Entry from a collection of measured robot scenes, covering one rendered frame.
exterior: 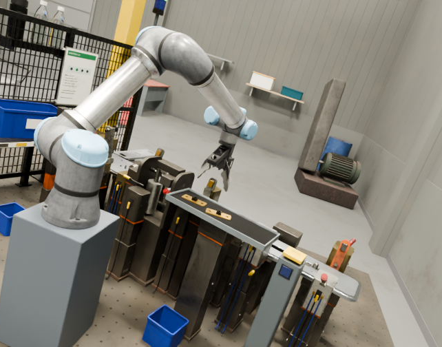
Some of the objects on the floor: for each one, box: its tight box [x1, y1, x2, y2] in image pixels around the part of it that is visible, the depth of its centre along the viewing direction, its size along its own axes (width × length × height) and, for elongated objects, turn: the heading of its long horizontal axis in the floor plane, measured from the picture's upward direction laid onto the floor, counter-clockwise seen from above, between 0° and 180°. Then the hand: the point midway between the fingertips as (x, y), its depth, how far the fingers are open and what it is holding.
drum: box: [317, 136, 352, 171], centre depth 863 cm, size 59×57×85 cm
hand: (210, 185), depth 159 cm, fingers open, 14 cm apart
